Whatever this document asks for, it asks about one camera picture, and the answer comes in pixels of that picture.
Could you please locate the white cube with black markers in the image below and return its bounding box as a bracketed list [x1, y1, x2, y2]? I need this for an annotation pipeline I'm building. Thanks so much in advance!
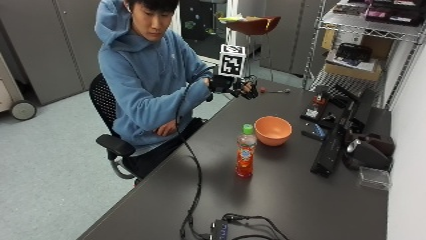
[217, 43, 247, 78]

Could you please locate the orange bowl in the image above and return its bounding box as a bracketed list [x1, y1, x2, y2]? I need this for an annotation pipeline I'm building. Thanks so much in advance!
[253, 115, 294, 147]

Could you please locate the black device with red part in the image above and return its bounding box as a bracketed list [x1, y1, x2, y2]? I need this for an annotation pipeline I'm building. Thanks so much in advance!
[299, 93, 331, 123]

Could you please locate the orange drink bottle green cap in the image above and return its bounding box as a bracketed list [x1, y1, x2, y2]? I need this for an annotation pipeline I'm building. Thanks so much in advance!
[234, 123, 258, 179]

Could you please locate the small blue-black device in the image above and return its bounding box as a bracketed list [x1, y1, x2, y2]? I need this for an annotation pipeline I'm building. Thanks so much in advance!
[301, 121, 330, 142]

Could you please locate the the person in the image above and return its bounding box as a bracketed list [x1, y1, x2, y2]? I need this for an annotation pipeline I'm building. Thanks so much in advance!
[93, 0, 215, 179]

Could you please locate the black monitor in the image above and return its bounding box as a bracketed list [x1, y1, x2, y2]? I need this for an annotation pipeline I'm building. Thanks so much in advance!
[309, 99, 362, 178]

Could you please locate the black computer mouse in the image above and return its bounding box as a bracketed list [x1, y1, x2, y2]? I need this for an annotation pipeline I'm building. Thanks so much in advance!
[344, 138, 394, 171]

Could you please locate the black office chair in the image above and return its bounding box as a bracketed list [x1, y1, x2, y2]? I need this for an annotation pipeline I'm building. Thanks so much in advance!
[88, 73, 143, 181]

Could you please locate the clear plastic box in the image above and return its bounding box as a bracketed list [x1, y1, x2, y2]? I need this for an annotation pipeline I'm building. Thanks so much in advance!
[358, 165, 392, 192]

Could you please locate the black usb hub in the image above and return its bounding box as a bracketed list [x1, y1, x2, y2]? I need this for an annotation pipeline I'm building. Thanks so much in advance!
[209, 218, 231, 240]

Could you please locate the grey cabinet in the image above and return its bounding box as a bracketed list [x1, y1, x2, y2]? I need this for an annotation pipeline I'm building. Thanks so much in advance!
[0, 0, 104, 106]

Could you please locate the white wheeled cart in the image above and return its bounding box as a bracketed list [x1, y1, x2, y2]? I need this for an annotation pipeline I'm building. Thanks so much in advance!
[0, 53, 38, 122]

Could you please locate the red-handled screwdriver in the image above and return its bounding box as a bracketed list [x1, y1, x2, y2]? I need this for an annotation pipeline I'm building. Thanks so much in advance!
[258, 87, 291, 95]

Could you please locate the black cable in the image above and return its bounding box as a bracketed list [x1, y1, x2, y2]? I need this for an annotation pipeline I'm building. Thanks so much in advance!
[174, 66, 214, 240]

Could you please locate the metal wire shelf rack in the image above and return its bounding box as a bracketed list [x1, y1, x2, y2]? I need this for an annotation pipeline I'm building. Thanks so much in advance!
[302, 0, 426, 111]

